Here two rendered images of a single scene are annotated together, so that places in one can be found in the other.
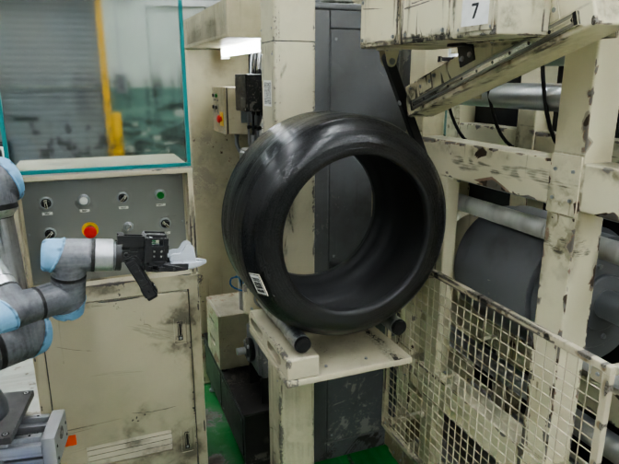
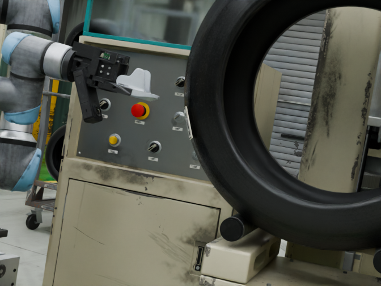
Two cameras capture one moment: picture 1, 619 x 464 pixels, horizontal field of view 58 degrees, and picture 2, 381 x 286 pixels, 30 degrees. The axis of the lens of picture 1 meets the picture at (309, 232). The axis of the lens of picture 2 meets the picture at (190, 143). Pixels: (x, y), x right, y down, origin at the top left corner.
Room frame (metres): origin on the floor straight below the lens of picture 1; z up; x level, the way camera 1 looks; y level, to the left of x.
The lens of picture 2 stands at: (0.22, -0.71, 1.11)
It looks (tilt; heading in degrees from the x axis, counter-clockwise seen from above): 3 degrees down; 38
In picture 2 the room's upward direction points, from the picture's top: 9 degrees clockwise
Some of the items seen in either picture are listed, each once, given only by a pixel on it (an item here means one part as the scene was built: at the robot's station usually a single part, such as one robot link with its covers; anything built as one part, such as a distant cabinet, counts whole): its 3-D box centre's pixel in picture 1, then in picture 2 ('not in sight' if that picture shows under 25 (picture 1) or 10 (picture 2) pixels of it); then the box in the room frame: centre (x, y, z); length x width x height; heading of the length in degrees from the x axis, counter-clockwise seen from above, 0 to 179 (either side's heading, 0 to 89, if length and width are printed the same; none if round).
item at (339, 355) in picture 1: (325, 342); (309, 282); (1.52, -0.05, 0.80); 0.37 x 0.36 x 0.02; 112
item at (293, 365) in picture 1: (280, 339); (245, 249); (1.47, 0.08, 0.84); 0.36 x 0.09 x 0.06; 22
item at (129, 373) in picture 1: (117, 332); (152, 252); (1.94, 0.72, 0.63); 0.56 x 0.41 x 1.27; 112
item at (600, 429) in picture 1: (462, 404); not in sight; (1.43, -0.44, 0.65); 0.90 x 0.02 x 0.70; 22
